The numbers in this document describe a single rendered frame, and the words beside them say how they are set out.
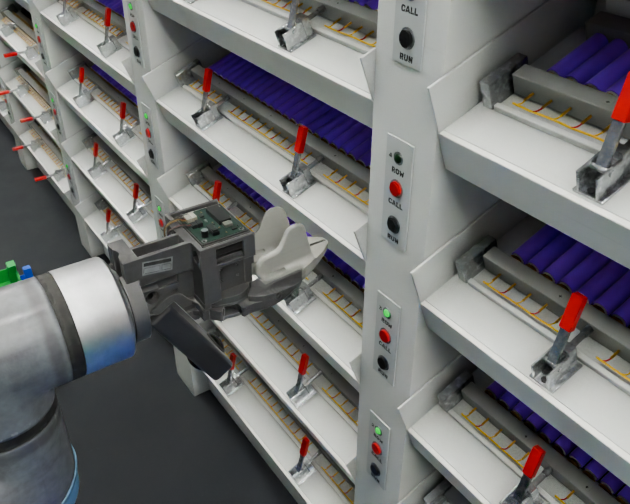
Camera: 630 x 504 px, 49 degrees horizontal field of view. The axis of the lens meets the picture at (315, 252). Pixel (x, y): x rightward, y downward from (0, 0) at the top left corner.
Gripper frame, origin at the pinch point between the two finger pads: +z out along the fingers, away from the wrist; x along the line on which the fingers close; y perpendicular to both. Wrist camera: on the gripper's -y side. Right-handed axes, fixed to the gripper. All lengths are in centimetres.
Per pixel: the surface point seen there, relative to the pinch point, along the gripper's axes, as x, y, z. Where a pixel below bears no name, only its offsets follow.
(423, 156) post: -3.6, 9.4, 10.0
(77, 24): 115, -7, 13
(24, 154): 204, -76, 10
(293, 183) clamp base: 21.2, -5.1, 10.9
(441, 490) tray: -7.4, -41.2, 16.3
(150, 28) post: 65, 4, 11
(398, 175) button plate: -0.6, 6.0, 9.8
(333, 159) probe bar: 19.8, -2.5, 16.3
